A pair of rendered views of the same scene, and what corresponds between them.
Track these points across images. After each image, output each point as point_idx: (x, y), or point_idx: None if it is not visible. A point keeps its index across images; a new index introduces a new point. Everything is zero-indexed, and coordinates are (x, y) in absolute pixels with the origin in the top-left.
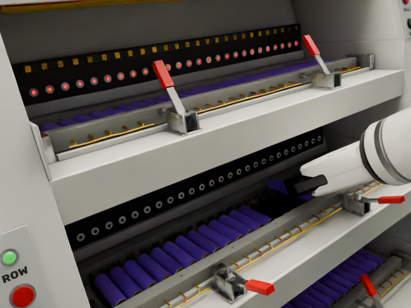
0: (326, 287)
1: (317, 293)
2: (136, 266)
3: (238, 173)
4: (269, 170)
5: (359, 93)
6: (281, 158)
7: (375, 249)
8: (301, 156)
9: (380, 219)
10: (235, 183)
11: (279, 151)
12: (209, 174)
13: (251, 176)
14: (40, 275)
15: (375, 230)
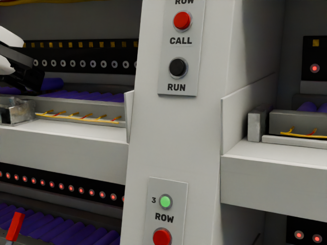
0: (54, 229)
1: (44, 225)
2: None
3: (52, 64)
4: (85, 76)
5: None
6: (107, 69)
7: None
8: (135, 78)
9: (17, 143)
10: (45, 73)
11: (105, 60)
12: (25, 53)
13: (63, 74)
14: None
15: (10, 153)
